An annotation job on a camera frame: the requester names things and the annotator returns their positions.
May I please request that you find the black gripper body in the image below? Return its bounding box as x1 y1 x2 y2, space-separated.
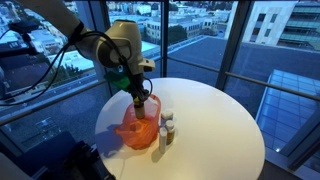
129 73 152 101

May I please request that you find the orange plastic carrier bag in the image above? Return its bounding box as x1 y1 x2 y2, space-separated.
114 94 162 151

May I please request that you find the orange pill bottle white cap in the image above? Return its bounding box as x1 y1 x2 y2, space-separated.
165 119 176 145

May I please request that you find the white capped jar red label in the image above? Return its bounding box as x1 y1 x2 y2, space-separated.
160 109 174 127

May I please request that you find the slim white tube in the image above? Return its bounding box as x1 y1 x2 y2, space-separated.
158 127 168 155

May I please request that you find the metal window handrail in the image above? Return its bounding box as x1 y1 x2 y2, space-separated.
0 78 113 128
166 56 320 102

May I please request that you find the black equipment with orange part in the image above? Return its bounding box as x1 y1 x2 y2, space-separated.
49 141 116 180

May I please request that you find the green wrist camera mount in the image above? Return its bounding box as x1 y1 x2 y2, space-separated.
103 64 132 93

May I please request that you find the black cable bundle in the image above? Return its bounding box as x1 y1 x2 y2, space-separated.
0 21 154 108

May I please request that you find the black camera on stand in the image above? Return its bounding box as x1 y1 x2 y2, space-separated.
0 20 41 58

